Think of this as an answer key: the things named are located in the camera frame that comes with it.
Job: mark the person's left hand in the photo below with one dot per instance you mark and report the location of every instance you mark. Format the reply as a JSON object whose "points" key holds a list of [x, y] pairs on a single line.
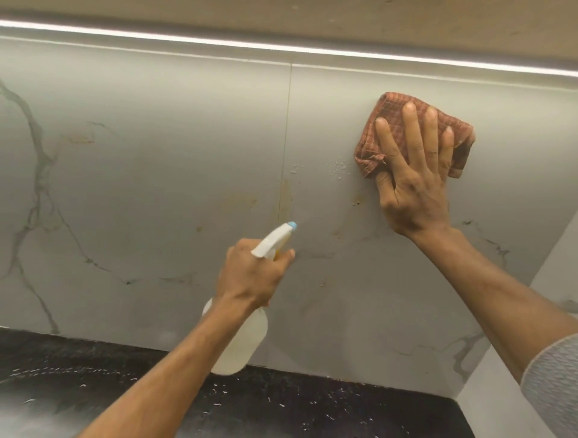
{"points": [[246, 275]]}

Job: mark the person's right hand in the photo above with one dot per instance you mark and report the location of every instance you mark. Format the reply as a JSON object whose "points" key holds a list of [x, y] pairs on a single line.
{"points": [[413, 189]]}

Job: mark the person's right thumb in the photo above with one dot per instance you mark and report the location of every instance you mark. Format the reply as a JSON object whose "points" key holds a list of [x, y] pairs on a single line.
{"points": [[384, 185]]}

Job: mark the person's right little finger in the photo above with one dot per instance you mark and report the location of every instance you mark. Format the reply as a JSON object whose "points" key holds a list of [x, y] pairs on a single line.
{"points": [[446, 149]]}

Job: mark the person's right middle finger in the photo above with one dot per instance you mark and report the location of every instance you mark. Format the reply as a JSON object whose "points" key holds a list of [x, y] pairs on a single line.
{"points": [[413, 135]]}

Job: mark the brown checked cleaning cloth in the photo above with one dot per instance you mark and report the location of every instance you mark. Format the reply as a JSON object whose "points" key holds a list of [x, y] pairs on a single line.
{"points": [[393, 131]]}

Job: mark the white spray bottle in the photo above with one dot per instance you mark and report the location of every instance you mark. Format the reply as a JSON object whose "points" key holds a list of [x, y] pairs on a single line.
{"points": [[244, 334]]}

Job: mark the person's right forearm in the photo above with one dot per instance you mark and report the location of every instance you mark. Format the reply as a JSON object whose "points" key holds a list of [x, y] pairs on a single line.
{"points": [[496, 293]]}

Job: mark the person's left forearm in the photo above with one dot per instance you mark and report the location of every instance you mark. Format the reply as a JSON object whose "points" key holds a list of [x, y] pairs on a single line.
{"points": [[171, 374]]}

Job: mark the wooden upper cabinet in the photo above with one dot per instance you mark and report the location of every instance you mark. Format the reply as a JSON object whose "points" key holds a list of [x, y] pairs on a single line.
{"points": [[316, 22]]}

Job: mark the led light strip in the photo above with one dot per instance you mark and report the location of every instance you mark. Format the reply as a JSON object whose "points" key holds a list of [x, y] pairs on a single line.
{"points": [[289, 47]]}

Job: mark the grey knitted sleeve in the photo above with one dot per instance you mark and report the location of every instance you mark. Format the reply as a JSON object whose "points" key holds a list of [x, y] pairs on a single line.
{"points": [[553, 383]]}

